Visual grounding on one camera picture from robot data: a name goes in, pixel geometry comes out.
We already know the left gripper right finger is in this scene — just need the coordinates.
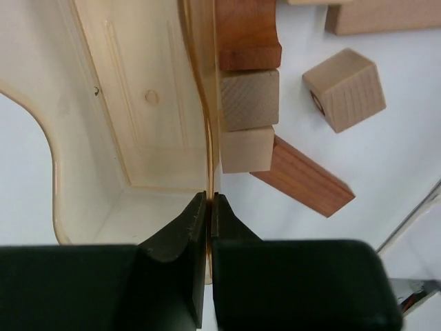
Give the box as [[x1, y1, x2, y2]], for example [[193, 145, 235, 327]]
[[211, 194, 403, 330]]

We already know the reddish long plank block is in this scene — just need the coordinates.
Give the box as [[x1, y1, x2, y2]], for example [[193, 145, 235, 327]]
[[252, 136, 356, 218]]

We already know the aluminium table frame rail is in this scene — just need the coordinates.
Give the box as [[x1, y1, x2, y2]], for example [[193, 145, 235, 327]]
[[377, 180, 441, 254]]

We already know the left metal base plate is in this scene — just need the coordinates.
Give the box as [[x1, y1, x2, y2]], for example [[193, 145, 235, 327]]
[[389, 279, 440, 317]]

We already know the dark red arch block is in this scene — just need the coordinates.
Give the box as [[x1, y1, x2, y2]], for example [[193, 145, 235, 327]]
[[214, 0, 282, 71]]

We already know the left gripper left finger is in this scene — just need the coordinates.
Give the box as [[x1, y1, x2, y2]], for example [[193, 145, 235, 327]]
[[1, 192, 208, 330]]

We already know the light long plank block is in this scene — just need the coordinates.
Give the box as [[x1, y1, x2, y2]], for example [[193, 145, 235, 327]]
[[325, 0, 440, 35]]

